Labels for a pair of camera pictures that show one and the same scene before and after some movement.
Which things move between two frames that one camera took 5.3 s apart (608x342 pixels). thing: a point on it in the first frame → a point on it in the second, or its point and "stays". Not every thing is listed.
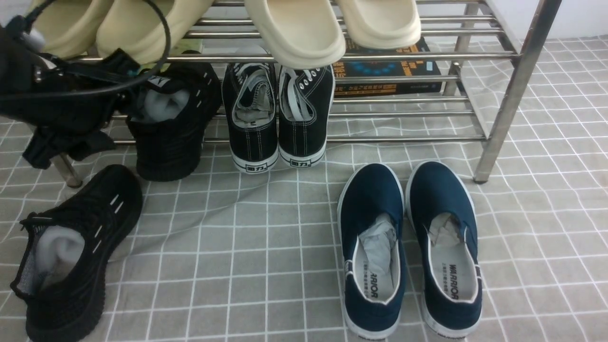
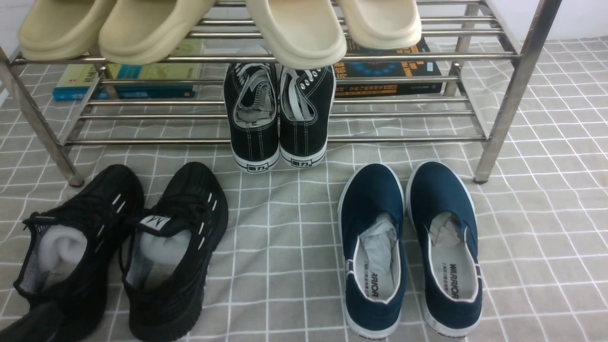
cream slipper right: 375,24 stays
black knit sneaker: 59,268 stays
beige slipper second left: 134,26 stays
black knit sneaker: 167,119 → 167,250
